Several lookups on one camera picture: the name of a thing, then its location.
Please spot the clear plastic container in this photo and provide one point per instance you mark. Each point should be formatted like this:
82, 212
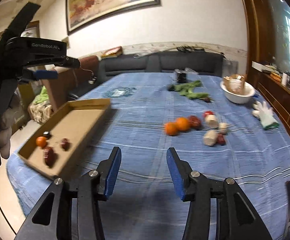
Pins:
229, 67

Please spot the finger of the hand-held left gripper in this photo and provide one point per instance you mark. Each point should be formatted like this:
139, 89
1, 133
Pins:
46, 74
68, 62

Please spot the wooden cabinet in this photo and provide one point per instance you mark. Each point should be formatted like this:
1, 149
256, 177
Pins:
279, 105

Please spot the white knit glove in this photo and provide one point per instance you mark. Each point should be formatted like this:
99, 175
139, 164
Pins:
264, 113

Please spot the green leafy vegetable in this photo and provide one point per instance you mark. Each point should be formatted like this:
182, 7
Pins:
197, 95
187, 87

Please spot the dark red wrinkled fruit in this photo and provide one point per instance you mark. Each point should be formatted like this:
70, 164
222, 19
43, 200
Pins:
209, 100

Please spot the white flat box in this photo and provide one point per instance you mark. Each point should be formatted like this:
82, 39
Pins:
261, 66

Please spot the red flat box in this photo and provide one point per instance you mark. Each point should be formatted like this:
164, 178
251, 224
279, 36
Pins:
112, 52

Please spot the dark grey sofa backrest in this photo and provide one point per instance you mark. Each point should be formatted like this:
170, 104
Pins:
135, 65

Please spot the cardboard box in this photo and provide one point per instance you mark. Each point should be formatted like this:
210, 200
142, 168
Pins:
85, 125

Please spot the small yellow wall picture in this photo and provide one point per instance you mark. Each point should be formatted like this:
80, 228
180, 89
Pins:
65, 42

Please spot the beige fibrous chunk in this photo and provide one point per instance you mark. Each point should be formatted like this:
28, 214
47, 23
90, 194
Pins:
210, 138
212, 121
223, 128

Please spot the black electronic device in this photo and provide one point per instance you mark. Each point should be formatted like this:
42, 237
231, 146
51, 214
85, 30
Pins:
179, 76

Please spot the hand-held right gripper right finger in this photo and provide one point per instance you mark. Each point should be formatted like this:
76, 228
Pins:
176, 177

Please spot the white bowl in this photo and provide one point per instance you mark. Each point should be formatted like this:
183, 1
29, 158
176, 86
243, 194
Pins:
238, 95

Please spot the orange packets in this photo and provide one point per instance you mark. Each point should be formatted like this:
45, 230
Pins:
274, 75

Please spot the small black round object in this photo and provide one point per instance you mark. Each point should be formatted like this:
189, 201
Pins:
46, 134

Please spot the brown plastic bag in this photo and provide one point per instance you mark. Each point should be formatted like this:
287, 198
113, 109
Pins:
233, 83

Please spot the framed painting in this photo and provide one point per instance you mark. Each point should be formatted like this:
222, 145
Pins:
110, 2

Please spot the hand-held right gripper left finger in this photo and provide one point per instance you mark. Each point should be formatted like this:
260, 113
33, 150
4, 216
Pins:
113, 172

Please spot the wooden pillar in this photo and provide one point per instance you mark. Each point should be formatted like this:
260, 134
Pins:
249, 30

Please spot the green floral cloth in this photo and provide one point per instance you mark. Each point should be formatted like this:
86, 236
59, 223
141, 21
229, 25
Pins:
38, 105

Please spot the person's left hand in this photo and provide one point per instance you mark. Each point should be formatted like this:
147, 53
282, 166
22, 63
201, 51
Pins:
5, 140

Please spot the blue checkered blanket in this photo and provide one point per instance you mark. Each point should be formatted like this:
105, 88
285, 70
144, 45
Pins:
147, 140

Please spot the orange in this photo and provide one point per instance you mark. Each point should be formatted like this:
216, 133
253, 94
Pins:
182, 124
41, 141
171, 129

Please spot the white cup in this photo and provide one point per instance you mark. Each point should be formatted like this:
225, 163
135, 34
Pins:
284, 78

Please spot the brown leather seat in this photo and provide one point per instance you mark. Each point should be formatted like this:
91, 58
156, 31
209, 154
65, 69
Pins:
67, 82

